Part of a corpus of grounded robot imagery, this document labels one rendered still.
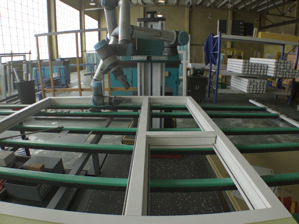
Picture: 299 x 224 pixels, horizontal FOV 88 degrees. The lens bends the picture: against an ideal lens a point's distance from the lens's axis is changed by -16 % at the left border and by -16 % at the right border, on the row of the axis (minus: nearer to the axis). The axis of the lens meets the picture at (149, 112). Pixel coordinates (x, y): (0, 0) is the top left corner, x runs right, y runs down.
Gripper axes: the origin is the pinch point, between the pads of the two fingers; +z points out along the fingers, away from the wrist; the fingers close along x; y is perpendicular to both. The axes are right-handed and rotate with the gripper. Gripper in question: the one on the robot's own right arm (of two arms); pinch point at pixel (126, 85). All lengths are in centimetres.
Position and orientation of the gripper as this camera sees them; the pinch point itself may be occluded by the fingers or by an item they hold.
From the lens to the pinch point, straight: 121.9
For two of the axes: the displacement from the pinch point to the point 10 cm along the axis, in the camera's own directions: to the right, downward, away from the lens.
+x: -0.4, -3.1, 9.5
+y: 8.5, -5.1, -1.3
